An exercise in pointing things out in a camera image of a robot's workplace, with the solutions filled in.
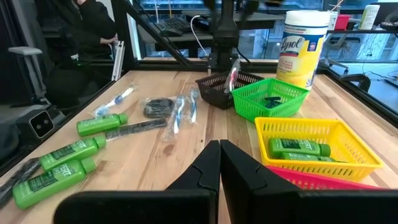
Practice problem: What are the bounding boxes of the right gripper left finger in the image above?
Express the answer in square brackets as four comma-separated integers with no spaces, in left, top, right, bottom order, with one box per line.
[52,139,222,224]

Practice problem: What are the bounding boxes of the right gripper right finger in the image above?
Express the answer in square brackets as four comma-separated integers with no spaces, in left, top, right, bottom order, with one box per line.
[220,139,398,224]

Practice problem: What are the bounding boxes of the green travel bottle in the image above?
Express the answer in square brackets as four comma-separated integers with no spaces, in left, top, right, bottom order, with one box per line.
[12,156,96,210]
[281,151,348,164]
[267,138,332,159]
[76,112,129,137]
[39,135,108,172]

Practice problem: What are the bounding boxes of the clear utensil packets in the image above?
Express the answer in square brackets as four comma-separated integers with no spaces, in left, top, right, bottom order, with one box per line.
[186,88,200,124]
[93,83,139,116]

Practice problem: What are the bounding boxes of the bagged black comb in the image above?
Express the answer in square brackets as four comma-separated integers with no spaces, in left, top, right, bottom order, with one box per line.
[104,117,169,140]
[0,157,43,208]

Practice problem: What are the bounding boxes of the pinkish red plastic basket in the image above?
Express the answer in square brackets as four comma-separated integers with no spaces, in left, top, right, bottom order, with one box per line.
[266,165,385,190]

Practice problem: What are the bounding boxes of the packaged toothbrushes centre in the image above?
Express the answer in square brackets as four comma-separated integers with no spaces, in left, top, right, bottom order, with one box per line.
[161,95,187,142]

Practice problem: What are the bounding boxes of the yellow plastic basket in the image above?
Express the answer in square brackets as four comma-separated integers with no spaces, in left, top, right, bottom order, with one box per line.
[254,116,384,183]

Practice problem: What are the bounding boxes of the green plastic basket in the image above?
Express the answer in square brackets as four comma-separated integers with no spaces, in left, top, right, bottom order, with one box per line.
[231,77,311,124]

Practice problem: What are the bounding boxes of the black plastic basket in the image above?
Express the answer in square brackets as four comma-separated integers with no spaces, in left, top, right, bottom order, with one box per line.
[195,70,265,110]

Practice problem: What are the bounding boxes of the black office chair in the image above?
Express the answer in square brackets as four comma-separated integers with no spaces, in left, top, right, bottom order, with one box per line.
[340,73,373,93]

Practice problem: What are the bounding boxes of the Lysol wipes canister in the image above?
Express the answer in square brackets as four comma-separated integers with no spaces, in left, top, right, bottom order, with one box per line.
[275,9,331,91]

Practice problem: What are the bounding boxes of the silver aluminium extrusion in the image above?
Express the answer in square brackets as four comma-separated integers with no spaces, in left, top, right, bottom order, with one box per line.
[111,40,126,82]

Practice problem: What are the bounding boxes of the black keyboard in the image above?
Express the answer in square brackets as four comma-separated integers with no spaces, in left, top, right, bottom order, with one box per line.
[157,17,195,34]

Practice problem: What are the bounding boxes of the person's hand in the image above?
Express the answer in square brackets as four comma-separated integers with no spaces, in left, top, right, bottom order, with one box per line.
[99,34,119,45]

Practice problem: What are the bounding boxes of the red plastic box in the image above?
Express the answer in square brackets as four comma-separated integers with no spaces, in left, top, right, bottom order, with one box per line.
[334,14,351,31]

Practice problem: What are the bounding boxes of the person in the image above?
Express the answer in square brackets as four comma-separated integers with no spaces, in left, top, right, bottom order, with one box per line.
[34,0,119,106]

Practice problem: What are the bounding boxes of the white wipes canister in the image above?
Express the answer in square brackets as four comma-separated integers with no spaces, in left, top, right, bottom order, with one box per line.
[359,4,381,31]

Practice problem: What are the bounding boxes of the grey office chair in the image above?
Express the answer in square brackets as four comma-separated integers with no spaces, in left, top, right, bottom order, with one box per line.
[0,45,47,103]

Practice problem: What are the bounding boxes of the bagged black hair ties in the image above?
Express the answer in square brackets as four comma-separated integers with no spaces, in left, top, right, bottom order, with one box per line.
[139,96,177,119]

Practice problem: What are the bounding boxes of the table-level camera box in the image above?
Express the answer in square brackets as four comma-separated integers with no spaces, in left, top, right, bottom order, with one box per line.
[29,110,56,139]

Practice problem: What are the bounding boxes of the white cable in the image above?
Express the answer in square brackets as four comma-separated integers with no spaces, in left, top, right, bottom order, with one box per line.
[190,14,210,57]

